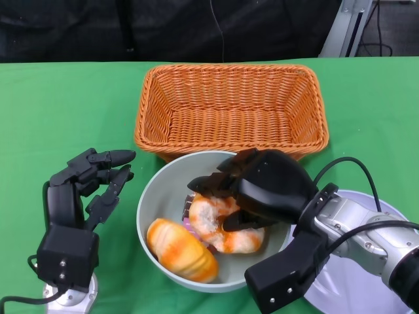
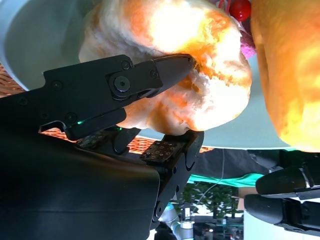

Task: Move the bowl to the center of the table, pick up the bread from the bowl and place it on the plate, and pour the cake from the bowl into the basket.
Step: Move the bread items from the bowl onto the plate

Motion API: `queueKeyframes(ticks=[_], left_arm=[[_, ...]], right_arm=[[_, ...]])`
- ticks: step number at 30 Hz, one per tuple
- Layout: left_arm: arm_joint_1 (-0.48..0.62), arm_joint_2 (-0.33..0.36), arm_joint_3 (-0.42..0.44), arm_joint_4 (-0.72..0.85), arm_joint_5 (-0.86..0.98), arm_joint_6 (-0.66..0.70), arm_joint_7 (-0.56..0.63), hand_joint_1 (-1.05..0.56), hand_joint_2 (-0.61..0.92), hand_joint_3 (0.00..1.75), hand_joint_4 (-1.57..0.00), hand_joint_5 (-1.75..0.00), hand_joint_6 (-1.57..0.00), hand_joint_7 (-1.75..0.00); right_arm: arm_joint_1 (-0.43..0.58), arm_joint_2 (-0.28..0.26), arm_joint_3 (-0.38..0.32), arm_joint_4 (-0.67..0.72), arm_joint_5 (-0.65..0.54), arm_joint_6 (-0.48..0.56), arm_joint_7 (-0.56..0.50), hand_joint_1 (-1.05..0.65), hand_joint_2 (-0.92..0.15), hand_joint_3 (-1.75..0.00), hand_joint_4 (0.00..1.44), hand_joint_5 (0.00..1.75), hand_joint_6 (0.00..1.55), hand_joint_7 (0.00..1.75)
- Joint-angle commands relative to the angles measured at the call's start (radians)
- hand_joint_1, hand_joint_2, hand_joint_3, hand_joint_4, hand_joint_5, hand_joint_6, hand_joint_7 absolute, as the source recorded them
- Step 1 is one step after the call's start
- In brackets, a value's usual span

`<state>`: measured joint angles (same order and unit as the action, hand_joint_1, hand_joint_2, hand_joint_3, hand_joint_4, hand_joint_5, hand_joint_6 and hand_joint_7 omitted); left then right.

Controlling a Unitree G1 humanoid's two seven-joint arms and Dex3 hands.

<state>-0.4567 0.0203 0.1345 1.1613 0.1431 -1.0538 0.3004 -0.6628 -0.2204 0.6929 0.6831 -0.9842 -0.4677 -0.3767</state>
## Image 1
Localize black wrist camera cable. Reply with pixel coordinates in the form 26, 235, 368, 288
313, 156, 419, 260
0, 254, 66, 305

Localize black floor cables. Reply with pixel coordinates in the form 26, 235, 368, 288
358, 0, 393, 57

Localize black backdrop cloth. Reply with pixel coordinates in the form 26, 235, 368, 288
0, 0, 341, 63

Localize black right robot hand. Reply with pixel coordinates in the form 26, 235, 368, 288
187, 147, 320, 235

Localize orange wicker basket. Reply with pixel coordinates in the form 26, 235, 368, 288
134, 63, 329, 164

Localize orange striped ring bread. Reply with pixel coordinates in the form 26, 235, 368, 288
189, 192, 265, 254

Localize magenta pink cake slice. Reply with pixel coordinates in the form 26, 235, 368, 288
181, 218, 217, 253

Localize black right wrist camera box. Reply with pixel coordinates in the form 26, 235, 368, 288
244, 182, 340, 314

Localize lavender plate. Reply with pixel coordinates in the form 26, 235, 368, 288
287, 189, 415, 314

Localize orange oval bread loaf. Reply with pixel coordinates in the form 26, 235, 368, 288
146, 218, 219, 284

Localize pale green bowl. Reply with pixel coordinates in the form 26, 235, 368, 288
136, 150, 292, 294

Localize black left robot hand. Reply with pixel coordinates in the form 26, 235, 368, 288
43, 147, 137, 232

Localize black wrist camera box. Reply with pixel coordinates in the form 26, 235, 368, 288
35, 224, 101, 294
244, 182, 340, 314

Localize black left wrist camera cable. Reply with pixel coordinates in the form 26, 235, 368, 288
0, 254, 66, 305

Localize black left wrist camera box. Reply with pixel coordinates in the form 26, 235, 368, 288
35, 224, 101, 294

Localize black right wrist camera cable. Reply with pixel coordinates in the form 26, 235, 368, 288
313, 156, 419, 260

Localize grey metal stand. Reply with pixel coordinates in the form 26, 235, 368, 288
319, 0, 374, 58

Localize chocolate layered cake slice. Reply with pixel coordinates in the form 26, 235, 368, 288
182, 192, 198, 220

